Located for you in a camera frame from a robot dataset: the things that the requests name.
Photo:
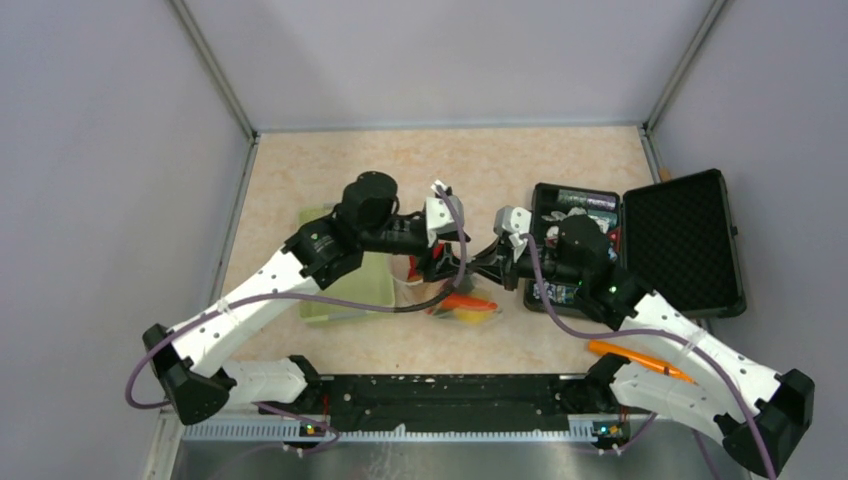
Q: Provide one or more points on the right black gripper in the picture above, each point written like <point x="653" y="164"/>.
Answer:
<point x="498" y="265"/>

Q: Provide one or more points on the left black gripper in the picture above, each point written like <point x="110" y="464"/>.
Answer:
<point x="453" y="237"/>

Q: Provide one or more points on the clear polka dot zip bag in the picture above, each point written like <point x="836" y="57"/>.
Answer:
<point x="410" y="293"/>

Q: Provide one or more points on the yellow lemon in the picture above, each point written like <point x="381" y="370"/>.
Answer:
<point x="469" y="317"/>

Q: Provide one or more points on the green perforated plastic basket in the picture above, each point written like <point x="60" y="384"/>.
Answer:
<point x="371" y="284"/>

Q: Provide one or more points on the red bell pepper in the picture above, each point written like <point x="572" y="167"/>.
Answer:
<point x="426" y="268"/>

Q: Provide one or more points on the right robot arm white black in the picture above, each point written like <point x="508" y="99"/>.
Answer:
<point x="756" y="413"/>

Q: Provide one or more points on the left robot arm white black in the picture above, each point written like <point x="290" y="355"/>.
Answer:
<point x="193" y="360"/>

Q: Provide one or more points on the black case with poker chips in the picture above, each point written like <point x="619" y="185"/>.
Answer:
<point x="678" y="235"/>

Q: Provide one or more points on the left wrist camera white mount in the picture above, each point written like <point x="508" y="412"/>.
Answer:
<point x="438" y="212"/>

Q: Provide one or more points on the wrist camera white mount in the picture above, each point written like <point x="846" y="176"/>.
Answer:
<point x="438" y="212"/>
<point x="513" y="224"/>

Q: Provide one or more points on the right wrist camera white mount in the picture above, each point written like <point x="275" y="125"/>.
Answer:
<point x="513" y="224"/>

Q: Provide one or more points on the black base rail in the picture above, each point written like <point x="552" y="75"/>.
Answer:
<point x="463" y="404"/>

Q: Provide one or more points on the orange handled tool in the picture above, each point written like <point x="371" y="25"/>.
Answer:
<point x="601" y="348"/>

